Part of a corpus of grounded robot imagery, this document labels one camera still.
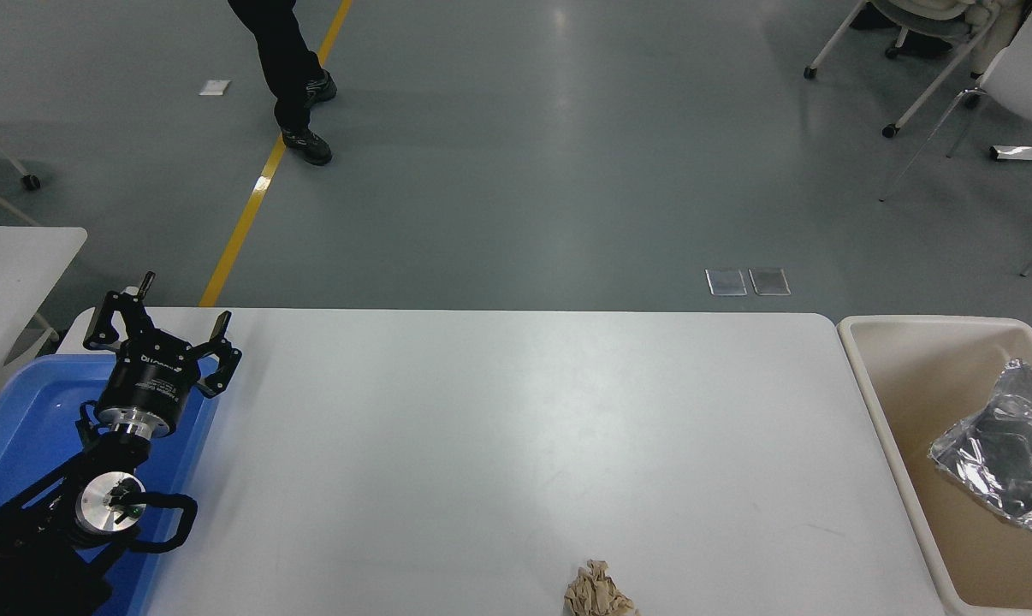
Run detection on blue plastic tray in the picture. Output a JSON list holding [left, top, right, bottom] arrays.
[[0, 353, 222, 616]]

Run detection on white side table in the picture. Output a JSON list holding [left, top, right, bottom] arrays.
[[0, 226, 88, 377]]

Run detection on foil tray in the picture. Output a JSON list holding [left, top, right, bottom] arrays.
[[928, 358, 1032, 533]]

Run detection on grey office chair with castors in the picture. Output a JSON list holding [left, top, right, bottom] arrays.
[[804, 0, 996, 139]]

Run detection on large pale bin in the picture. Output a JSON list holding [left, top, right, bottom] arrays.
[[837, 316, 1032, 616]]

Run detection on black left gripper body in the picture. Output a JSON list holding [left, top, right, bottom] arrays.
[[98, 336, 202, 420]]

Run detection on crumpled tan paper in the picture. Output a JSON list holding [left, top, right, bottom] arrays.
[[564, 560, 638, 616]]

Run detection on white chair with metal legs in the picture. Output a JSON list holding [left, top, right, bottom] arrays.
[[878, 0, 1032, 204]]

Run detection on chair base with castor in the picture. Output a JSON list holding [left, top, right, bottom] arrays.
[[0, 107, 42, 225]]

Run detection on yellow floor tape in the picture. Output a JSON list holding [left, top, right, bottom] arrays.
[[198, 0, 353, 308]]

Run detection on person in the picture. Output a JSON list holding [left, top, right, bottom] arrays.
[[850, 4, 953, 61], [228, 0, 339, 167]]

